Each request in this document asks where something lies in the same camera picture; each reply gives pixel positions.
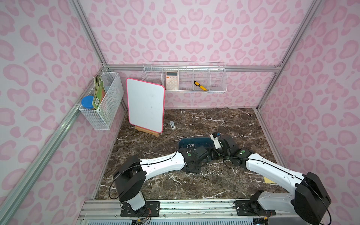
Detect green paper cards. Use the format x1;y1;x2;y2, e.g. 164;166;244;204
92;75;106;110

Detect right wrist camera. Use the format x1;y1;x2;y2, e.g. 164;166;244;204
211;132;222;150

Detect white mesh wall basket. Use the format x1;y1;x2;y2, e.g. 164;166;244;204
79;72;124;131

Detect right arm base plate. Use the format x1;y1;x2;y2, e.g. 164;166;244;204
232;200;276;217

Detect blue round lid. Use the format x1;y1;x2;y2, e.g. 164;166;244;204
81;95;94;109

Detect pile of silver wing nuts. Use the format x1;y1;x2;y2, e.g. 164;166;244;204
186;144;196;149

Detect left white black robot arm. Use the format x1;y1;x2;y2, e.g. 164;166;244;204
111;146;211;211

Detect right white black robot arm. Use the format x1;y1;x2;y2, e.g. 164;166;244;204
211;132;332;225

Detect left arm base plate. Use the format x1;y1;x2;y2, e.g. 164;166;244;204
121;201;160;218

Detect row of table wing nuts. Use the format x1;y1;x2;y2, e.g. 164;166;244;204
204;170;223;176

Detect white pink calculator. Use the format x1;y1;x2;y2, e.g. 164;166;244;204
165;71;179;91

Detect yellow sticky note pad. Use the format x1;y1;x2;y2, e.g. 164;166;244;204
264;177;276;184

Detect white wire wall shelf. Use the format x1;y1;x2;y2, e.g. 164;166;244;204
141;61;228;93

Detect teal plastic storage box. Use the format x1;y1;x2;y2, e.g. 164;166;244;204
178;137;214;149

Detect pink framed whiteboard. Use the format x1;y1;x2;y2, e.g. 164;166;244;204
126;78;165;133

